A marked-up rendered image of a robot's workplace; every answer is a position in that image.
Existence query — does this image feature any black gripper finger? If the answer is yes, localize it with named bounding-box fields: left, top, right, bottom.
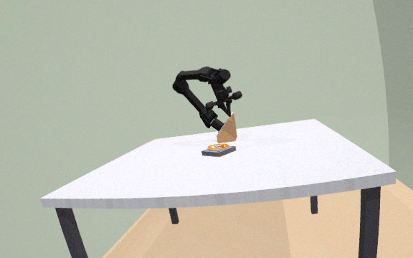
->
left=226, top=100, right=232, bottom=117
left=218, top=103, right=230, bottom=117

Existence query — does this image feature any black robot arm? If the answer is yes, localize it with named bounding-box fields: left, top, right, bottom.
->
left=173, top=67, right=232, bottom=132

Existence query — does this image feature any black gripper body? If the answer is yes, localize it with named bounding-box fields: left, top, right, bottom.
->
left=205, top=86, right=242, bottom=110

